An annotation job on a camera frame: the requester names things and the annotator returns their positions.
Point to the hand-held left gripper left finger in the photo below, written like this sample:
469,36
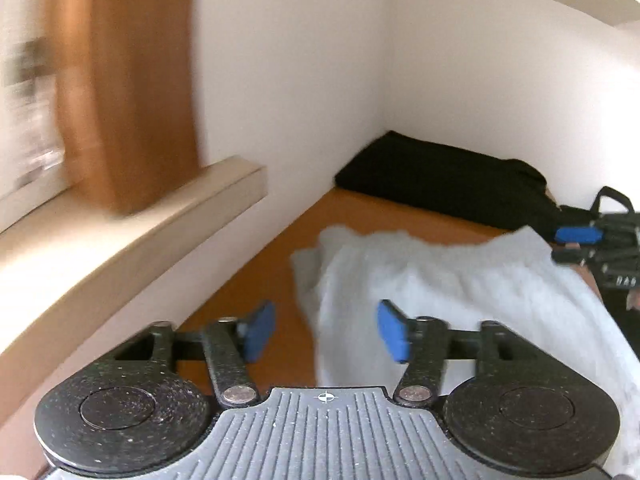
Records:
260,332

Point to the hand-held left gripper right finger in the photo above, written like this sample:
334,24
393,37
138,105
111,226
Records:
392,330

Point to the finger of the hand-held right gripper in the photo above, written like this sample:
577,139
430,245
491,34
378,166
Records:
570,256
577,235

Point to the grey sweatshirt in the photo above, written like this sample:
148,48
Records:
475,285

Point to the beige window sill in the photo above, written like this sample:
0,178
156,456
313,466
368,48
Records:
150,240

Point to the black bag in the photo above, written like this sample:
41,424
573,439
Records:
440,175

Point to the wooden window frame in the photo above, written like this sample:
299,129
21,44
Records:
130,85

